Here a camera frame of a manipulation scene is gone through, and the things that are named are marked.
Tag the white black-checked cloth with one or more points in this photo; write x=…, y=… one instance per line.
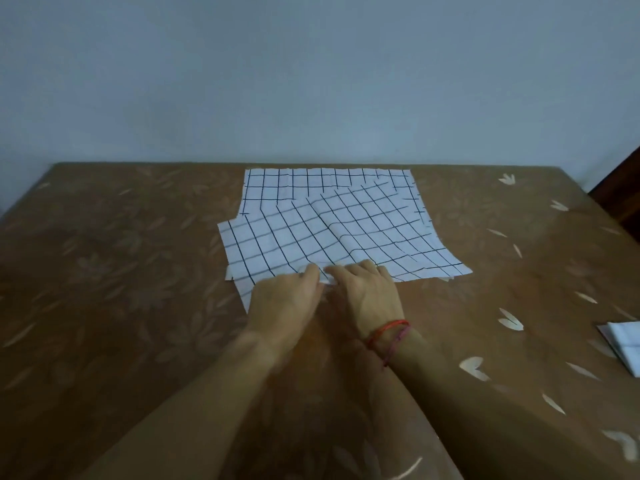
x=320, y=229

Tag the brown floral tablecloth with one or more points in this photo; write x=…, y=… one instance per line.
x=125, y=294

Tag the person's left hand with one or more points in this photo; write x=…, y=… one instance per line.
x=282, y=304

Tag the person's right hand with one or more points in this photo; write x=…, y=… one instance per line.
x=367, y=299

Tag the person's left fingers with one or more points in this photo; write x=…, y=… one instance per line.
x=311, y=277

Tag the person's left forearm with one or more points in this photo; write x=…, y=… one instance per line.
x=200, y=404

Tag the person's right forearm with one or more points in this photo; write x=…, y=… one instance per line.
x=450, y=414

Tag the person's right fingers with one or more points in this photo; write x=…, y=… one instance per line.
x=352, y=270

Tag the folded white cloth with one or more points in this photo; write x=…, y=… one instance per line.
x=624, y=344

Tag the dark wooden furniture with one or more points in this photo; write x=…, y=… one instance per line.
x=620, y=194

